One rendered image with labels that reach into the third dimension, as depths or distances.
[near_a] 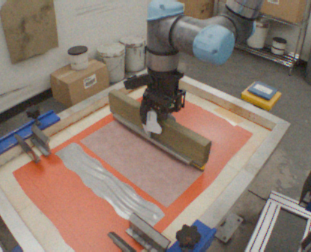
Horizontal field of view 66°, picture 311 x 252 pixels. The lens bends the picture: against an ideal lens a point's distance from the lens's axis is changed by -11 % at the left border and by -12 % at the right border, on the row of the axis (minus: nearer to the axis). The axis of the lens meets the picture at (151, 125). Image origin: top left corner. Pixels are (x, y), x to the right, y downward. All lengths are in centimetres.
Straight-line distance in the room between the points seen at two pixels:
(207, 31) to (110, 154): 43
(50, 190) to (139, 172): 23
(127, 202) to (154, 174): 11
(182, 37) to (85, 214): 44
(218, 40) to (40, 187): 54
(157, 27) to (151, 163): 36
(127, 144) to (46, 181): 25
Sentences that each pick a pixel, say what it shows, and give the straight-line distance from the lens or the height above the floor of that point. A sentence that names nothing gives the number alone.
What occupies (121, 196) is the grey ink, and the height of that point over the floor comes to 96.
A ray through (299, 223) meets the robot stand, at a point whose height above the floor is 21.
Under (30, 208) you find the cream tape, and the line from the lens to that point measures 69.
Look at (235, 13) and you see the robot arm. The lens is 59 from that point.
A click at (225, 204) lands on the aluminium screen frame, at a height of 99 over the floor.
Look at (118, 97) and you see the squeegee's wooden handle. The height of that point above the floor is 105.
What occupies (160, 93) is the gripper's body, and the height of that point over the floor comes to 114.
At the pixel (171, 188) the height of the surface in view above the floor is 95.
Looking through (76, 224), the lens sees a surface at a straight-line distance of 63.
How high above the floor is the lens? 148
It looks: 39 degrees down
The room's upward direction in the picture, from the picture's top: straight up
